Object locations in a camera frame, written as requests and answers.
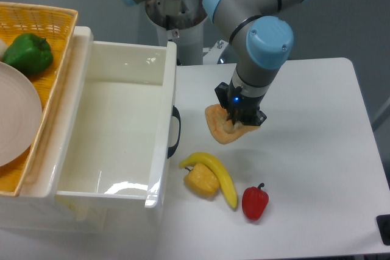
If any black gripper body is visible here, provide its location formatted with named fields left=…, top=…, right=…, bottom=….
left=214, top=82, right=267, bottom=126

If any triangle bread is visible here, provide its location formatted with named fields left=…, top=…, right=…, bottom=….
left=205, top=104, right=260, bottom=144

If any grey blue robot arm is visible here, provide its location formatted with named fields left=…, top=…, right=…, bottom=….
left=122, top=0, right=307, bottom=126

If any white upper drawer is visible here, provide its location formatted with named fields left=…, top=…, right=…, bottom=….
left=55, top=40, right=178, bottom=209

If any white drawer cabinet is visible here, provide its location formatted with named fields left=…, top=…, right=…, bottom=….
left=1, top=27, right=163, bottom=233

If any yellow banana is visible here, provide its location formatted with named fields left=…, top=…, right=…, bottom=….
left=179, top=152, right=238, bottom=210

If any yellow bell pepper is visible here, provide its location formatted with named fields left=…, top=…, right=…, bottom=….
left=183, top=163, right=220, bottom=198

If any red bell pepper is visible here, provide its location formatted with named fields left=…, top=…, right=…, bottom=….
left=241, top=183, right=269, bottom=221

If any yellow wicker basket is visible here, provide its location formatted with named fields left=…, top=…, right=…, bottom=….
left=1, top=2, right=78, bottom=197

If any green bell pepper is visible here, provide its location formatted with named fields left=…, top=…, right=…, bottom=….
left=2, top=33, right=54, bottom=76

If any beige plate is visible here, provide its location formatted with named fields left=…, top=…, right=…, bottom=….
left=1, top=63, right=42, bottom=166

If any white object in basket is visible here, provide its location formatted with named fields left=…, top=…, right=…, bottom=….
left=0, top=39, right=8, bottom=61

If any black drawer handle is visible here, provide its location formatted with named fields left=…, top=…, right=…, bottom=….
left=167, top=105, right=182, bottom=158

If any white metal bracket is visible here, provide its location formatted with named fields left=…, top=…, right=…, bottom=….
left=202, top=40, right=229, bottom=65

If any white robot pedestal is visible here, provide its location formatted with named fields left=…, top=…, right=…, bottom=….
left=145, top=0, right=208, bottom=66

